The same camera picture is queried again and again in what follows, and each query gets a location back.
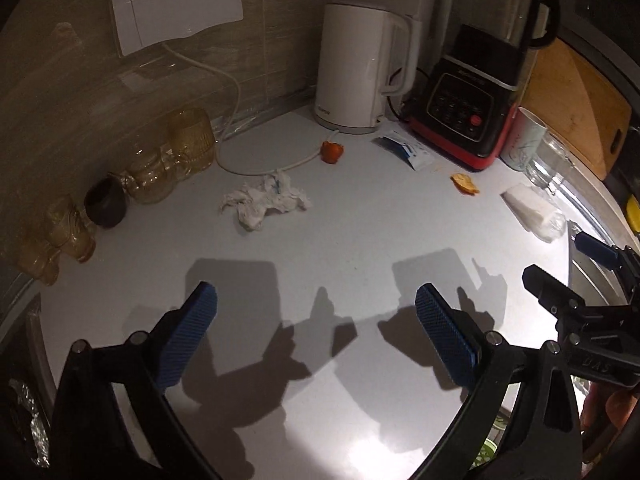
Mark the wooden cutting board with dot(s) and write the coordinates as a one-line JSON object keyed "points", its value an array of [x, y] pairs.
{"points": [[575, 110]]}

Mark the clear plastic bag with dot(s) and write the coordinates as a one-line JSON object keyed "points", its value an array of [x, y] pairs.
{"points": [[552, 225]]}

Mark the stainless steel sink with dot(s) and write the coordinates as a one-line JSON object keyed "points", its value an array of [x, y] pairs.
{"points": [[572, 250]]}

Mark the small orange fruit piece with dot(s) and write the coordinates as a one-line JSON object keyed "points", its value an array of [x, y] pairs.
{"points": [[331, 152]]}

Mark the white wall socket cover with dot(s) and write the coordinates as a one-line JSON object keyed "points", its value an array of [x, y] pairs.
{"points": [[175, 5]]}

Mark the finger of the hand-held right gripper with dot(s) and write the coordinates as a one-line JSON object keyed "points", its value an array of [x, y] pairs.
{"points": [[597, 250], [550, 287]]}

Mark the dark brown cup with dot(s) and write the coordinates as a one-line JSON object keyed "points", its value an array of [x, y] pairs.
{"points": [[105, 205]]}

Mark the yellow bowl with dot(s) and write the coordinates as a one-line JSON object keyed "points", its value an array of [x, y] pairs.
{"points": [[634, 215]]}

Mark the red and black blender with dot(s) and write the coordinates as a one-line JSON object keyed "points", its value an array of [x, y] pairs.
{"points": [[465, 110]]}

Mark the white electric kettle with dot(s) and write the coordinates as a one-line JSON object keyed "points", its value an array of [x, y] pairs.
{"points": [[350, 70]]}

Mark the blue and white sachet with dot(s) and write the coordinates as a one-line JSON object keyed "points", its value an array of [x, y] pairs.
{"points": [[405, 150]]}

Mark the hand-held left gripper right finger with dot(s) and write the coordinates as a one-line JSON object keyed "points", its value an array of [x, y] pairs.
{"points": [[445, 335]]}

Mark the amber glass jar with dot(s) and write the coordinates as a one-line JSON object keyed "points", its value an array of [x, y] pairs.
{"points": [[192, 135], [72, 232], [150, 177], [40, 262]]}

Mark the crumpled white tissue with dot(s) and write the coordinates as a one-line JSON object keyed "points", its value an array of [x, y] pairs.
{"points": [[260, 202]]}

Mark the white wrapped packet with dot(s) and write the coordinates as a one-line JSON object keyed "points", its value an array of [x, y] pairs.
{"points": [[530, 207]]}

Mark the clear glass mug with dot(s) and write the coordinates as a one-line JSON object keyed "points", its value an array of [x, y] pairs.
{"points": [[545, 165]]}

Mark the orange peel slice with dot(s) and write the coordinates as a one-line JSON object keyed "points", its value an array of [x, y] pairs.
{"points": [[465, 184]]}

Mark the dark trash bin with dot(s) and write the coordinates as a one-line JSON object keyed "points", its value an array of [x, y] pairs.
{"points": [[15, 410]]}

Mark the person's right hand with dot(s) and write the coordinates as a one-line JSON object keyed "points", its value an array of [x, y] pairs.
{"points": [[617, 405]]}

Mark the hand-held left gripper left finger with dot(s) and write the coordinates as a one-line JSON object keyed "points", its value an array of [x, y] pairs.
{"points": [[190, 335]]}

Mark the green plastic colander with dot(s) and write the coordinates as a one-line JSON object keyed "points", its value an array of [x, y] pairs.
{"points": [[485, 455]]}

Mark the white ceramic cup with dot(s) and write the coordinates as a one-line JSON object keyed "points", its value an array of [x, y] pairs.
{"points": [[520, 140]]}

